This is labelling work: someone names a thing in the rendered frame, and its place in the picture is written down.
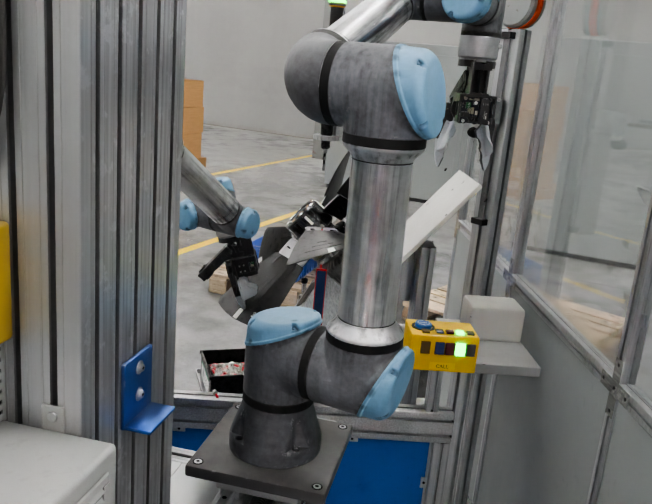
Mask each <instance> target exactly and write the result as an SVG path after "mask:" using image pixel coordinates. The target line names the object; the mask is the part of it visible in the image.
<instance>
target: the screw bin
mask: <svg viewBox="0 0 652 504"><path fill-rule="evenodd" d="M200 354H201V376H202V379H203V382H204V385H205V388H206V391H207V392H212V391H213V390H216V391H218V392H219V393H235V394H243V380H244V374H238V375H220V376H212V375H211V372H210V370H209V367H208V364H213V363H216V364H218V363H230V362H231V361H232V362H238V363H239V362H245V348H239V349H217V350H200Z"/></svg>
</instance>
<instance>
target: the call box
mask: <svg viewBox="0 0 652 504"><path fill-rule="evenodd" d="M416 321H417V320H415V319H406V321H405V329H404V340H403V347H405V346H408V347H409V348H410V349H412V350H413V351H414V354H415V355H414V356H415V361H414V367H413V369H415V370H430V371H445V372H461V373H474V372H475V367H476V361H477V355H478V348H479V342H480V338H479V337H478V335H477V334H476V332H475V330H474V329H473V327H472V326H471V324H469V323H458V322H443V321H429V320H426V321H429V322H431V323H432V328H431V329H429V330H430V334H429V333H422V330H421V329H420V328H417V327H415V322H416ZM435 329H443V331H444V334H438V333H436V331H435ZM446 329H449V330H453V331H454V335H453V334H447V333H446V332H445V330H446ZM456 330H463V331H464V333H465V335H457V334H456ZM466 331H473V332H474V333H475V336H468V335H467V334H466ZM421 341H431V347H430V354H422V353H420V348H421ZM436 342H445V346H446V342H447V343H455V344H456V343H462V344H466V345H467V344H476V350H475V357H467V356H465V355H464V356H455V352H454V356H452V355H445V354H444V355H437V354H434V351H435V343H436Z"/></svg>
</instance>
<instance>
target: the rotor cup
mask: <svg viewBox="0 0 652 504"><path fill-rule="evenodd" d="M323 209H324V208H323V207H322V206H321V205H320V204H319V203H318V202H317V200H316V199H311V200H309V201H308V202H306V203H305V204H304V205H303V206H302V207H301V208H300V209H299V210H298V211H297V212H296V213H295V214H294V215H293V216H292V218H291V219H290V220H289V222H288V223H287V226H286V228H287V230H288V231H289V230H290V231H292V232H293V233H294V234H295V235H296V236H297V237H296V238H297V239H298V240H299V238H300V237H301V235H302V234H303V233H304V231H306V229H305V227H320V225H321V224H323V225H324V227H325V228H335V229H337V231H338V232H341V233H343V234H345V227H346V222H345V221H340V222H338V223H337V224H335V225H334V224H333V223H332V220H333V216H332V215H330V214H329V213H327V212H325V211H323ZM302 211H304V212H303V213H302V214H301V215H300V216H299V217H298V215H299V213H300V212H302ZM305 216H306V217H307V218H308V219H310V220H311V221H312V222H313V224H312V225H311V224H310V223H309V222H308V221H307V220H306V219H305ZM290 231H289V232H290ZM290 233H291V232H290Z"/></svg>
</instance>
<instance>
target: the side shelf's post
mask: <svg viewBox="0 0 652 504"><path fill-rule="evenodd" d="M486 380H487V374H483V373H471V379H470V385H469V392H468V399H467V405H466V412H465V418H464V425H463V431H462V438H461V444H460V451H459V457H458V464H457V470H456V477H455V483H454V490H453V496H452V503H451V504H467V499H468V493H469V486H470V480H471V474H472V468H473V461H474V455H475V449H476V443H477V436H478V430H479V424H480V418H481V411H482V405H483V399H484V393H485V386H486Z"/></svg>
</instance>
